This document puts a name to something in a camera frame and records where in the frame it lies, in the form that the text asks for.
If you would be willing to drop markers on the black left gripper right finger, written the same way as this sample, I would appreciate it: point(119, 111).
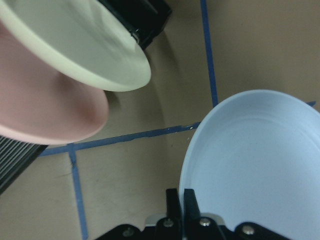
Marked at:
point(194, 223)

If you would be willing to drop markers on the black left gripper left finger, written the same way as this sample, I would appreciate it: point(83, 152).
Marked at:
point(173, 220)

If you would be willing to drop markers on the blue plate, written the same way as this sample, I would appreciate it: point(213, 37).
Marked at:
point(256, 158)

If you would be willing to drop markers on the pink plate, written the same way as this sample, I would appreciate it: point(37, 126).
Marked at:
point(40, 105)

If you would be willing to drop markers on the white plate in rack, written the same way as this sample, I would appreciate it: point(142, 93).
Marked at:
point(81, 39)

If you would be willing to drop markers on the black plate rack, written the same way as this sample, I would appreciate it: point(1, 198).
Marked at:
point(144, 19)

